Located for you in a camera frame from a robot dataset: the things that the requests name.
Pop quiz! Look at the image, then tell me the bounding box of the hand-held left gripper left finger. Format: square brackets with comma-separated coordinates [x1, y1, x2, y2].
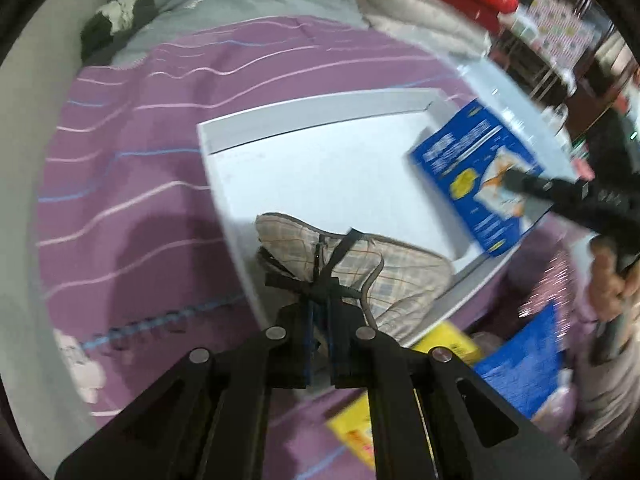
[55, 304, 317, 480]

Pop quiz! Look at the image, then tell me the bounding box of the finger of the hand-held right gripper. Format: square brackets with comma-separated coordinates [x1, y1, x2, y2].
[500, 167, 586, 211]

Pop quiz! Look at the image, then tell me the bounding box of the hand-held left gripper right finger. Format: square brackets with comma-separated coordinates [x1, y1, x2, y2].
[327, 299, 582, 480]

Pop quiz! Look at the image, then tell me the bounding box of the blue packet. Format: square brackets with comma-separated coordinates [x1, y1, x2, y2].
[472, 300, 563, 421]
[409, 100, 551, 258]

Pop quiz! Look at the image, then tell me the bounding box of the beige plaid pouch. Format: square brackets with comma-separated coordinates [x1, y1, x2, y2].
[254, 212, 453, 342]

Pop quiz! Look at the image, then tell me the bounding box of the yellow packet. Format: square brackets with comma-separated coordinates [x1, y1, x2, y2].
[327, 322, 483, 470]

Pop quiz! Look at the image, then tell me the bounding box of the white cardboard box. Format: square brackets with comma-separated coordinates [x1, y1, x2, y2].
[196, 87, 581, 348]

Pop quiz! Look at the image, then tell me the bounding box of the person's right forearm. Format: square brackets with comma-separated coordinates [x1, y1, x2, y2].
[572, 317, 640, 448]

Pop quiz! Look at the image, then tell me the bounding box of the person's right hand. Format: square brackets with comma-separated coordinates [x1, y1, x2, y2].
[587, 236, 640, 322]

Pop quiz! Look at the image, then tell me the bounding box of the clear plastic bag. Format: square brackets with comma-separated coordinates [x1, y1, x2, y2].
[457, 55, 581, 166]

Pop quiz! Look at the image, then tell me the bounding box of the patterned tablecloth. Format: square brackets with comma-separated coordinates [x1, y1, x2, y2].
[527, 0, 598, 73]

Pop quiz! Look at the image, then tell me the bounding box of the white quilt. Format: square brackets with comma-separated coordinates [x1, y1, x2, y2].
[330, 0, 493, 58]

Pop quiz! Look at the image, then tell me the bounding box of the purple striped bed sheet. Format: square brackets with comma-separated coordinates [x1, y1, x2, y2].
[35, 15, 591, 480]

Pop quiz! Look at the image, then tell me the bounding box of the grey blanket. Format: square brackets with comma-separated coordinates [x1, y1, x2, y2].
[107, 0, 368, 68]

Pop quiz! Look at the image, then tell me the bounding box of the dark and white cloth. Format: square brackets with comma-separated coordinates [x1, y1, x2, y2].
[80, 0, 160, 63]

